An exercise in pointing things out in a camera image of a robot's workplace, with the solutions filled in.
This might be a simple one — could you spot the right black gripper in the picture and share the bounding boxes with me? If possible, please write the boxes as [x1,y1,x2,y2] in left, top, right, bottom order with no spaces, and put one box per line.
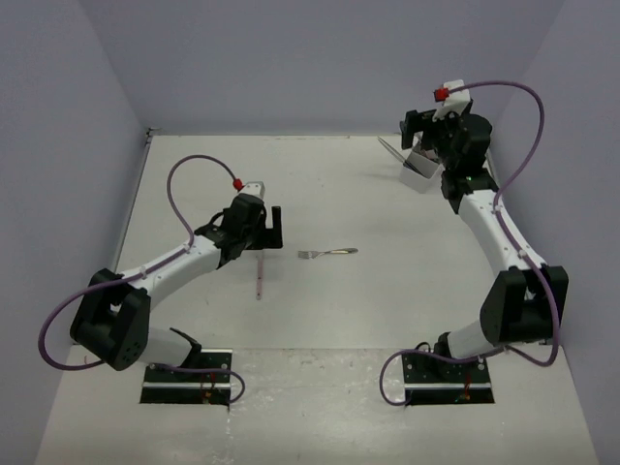
[401,109,464,170]

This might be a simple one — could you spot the pink handled knife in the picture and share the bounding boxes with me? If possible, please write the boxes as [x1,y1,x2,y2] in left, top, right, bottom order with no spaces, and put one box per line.
[256,250,264,301]

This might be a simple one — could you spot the pink handled fork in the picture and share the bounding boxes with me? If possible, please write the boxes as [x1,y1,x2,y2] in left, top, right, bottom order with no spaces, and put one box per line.
[297,248,358,260]

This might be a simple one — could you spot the green handled knife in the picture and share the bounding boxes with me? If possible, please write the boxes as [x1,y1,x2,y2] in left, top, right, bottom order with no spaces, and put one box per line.
[377,137,407,165]

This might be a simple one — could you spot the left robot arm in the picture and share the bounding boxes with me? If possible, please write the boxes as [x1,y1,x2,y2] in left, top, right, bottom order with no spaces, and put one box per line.
[70,181,283,381]

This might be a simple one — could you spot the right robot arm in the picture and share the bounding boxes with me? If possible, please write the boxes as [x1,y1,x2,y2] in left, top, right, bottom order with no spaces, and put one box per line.
[400,110,569,381]

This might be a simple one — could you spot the white divided utensil container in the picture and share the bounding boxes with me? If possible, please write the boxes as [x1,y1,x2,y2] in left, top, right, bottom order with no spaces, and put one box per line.
[399,150,444,194]

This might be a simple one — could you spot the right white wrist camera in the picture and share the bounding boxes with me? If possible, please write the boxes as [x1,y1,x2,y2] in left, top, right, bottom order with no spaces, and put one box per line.
[432,79,472,121]

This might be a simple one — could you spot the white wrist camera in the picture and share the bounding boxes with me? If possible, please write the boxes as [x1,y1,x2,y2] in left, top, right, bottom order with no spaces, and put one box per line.
[432,79,472,121]
[239,181,265,201]

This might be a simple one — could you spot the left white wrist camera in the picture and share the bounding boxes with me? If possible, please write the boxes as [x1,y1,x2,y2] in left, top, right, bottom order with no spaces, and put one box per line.
[239,181,265,201]

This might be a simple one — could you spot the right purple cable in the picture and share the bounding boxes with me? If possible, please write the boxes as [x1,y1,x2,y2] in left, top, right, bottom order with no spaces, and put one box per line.
[379,79,563,407]

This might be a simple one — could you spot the purple cable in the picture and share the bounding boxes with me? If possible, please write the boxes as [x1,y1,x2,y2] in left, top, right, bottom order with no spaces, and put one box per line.
[379,79,563,407]
[37,154,247,403]

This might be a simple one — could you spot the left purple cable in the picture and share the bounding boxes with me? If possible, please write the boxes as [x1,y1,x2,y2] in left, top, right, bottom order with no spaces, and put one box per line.
[37,154,247,403]

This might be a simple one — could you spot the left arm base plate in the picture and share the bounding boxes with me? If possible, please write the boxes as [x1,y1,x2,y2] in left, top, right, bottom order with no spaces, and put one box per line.
[139,367,232,406]

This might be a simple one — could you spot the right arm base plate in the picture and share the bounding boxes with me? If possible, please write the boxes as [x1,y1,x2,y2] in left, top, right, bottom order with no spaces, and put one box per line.
[401,354,495,406]

